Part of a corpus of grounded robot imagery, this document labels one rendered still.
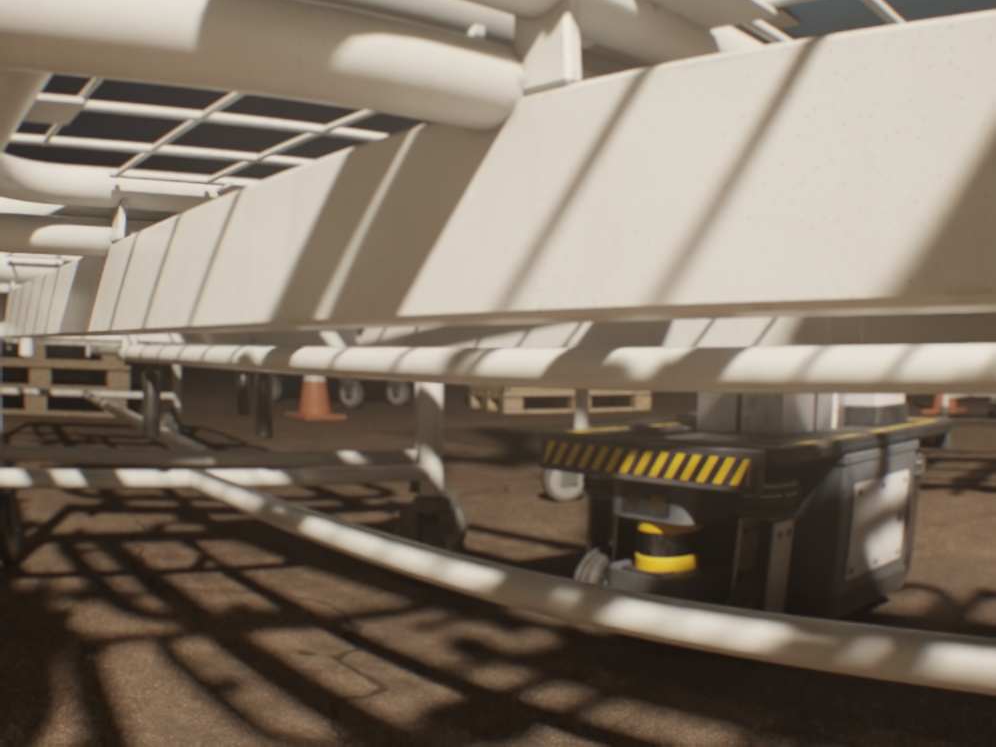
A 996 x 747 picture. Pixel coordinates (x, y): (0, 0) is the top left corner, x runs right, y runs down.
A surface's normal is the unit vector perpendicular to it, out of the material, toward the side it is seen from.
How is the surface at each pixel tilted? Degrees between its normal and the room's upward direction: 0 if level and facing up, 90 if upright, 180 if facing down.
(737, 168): 90
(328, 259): 90
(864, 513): 90
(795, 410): 90
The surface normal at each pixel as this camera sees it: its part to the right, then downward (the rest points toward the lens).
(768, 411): -0.83, -0.03
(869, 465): 0.55, -0.02
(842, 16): -0.07, 0.99
